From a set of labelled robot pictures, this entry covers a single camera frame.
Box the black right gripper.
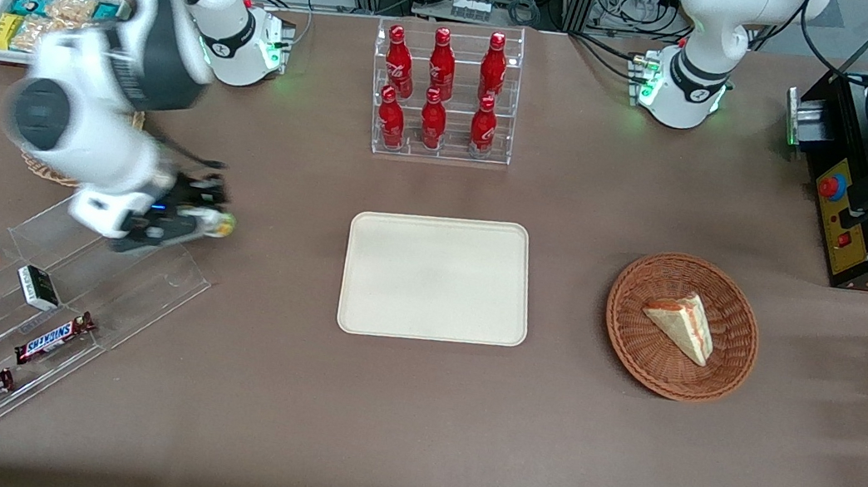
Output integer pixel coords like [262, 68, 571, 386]
[148, 168, 234, 247]

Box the green lid gum bottle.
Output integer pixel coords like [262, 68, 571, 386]
[199, 208, 239, 242]

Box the beige plastic tray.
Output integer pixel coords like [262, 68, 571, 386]
[334, 201, 542, 357]

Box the clear acrylic stepped stand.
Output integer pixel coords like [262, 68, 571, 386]
[0, 186, 221, 474]

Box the light tan wicker basket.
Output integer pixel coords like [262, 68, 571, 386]
[17, 96, 147, 197]

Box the small black box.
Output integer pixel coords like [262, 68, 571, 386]
[12, 263, 66, 314]

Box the red cola bottle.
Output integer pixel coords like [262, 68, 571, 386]
[374, 84, 412, 151]
[416, 86, 452, 153]
[381, 23, 422, 100]
[476, 30, 513, 105]
[466, 94, 502, 156]
[424, 26, 462, 102]

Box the yellow snack pack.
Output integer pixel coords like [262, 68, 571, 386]
[0, 12, 26, 54]

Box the clear acrylic bottle rack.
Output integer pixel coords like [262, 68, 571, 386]
[361, 8, 529, 173]

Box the white power strip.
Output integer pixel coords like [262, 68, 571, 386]
[450, 0, 494, 23]

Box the brown round wicker basket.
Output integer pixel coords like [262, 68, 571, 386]
[595, 244, 770, 411]

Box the wrapped sandwich wedge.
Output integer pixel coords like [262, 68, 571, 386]
[635, 286, 722, 369]

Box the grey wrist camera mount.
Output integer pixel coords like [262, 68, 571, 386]
[111, 209, 216, 264]

